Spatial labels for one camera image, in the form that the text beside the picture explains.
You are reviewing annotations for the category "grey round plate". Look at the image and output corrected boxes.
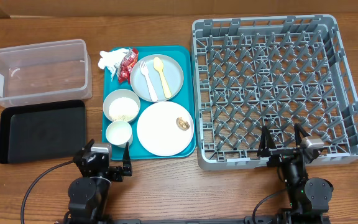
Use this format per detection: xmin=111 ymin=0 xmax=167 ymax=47
xmin=130 ymin=54 xmax=184 ymax=102

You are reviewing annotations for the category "black plastic tray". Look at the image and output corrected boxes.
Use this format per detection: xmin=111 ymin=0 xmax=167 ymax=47
xmin=0 ymin=100 xmax=86 ymax=164

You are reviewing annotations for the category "yellow plastic spoon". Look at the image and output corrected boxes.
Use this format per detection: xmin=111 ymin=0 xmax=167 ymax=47
xmin=153 ymin=57 xmax=172 ymax=99

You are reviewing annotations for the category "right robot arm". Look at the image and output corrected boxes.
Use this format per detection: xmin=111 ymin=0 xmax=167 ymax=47
xmin=252 ymin=123 xmax=334 ymax=223

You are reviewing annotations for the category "grey dishwasher rack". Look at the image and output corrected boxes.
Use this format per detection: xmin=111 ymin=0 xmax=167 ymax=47
xmin=191 ymin=14 xmax=358 ymax=170

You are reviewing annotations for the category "white plastic fork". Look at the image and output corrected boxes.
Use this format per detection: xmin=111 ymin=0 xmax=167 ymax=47
xmin=139 ymin=60 xmax=158 ymax=102

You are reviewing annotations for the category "grey bowl of rice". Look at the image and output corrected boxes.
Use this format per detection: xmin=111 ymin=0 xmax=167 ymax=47
xmin=103 ymin=89 xmax=140 ymax=123

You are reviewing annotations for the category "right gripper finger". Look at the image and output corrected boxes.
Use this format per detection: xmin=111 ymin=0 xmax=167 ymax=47
xmin=257 ymin=126 xmax=277 ymax=156
xmin=294 ymin=123 xmax=310 ymax=149

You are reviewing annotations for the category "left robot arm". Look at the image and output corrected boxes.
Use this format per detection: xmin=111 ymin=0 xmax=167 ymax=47
xmin=63 ymin=139 xmax=132 ymax=223

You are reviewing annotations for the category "red snack wrapper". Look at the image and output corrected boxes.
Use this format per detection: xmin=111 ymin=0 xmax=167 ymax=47
xmin=117 ymin=48 xmax=139 ymax=83

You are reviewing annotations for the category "brown food scrap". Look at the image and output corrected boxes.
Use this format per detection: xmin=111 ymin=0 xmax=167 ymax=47
xmin=176 ymin=117 xmax=190 ymax=131

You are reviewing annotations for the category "clear plastic bin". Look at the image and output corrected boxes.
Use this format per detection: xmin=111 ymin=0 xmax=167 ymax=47
xmin=0 ymin=39 xmax=92 ymax=108

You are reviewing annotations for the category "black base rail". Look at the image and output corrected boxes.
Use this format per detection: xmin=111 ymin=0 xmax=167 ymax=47
xmin=55 ymin=216 xmax=331 ymax=224

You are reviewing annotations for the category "crumpled white napkin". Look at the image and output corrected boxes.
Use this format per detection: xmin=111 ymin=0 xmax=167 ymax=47
xmin=98 ymin=48 xmax=129 ymax=80

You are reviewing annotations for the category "white cup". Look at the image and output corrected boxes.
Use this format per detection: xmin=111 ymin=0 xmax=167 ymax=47
xmin=105 ymin=121 xmax=133 ymax=148

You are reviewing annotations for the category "white round plate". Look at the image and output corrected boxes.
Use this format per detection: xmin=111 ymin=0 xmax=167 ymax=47
xmin=136 ymin=101 xmax=195 ymax=157

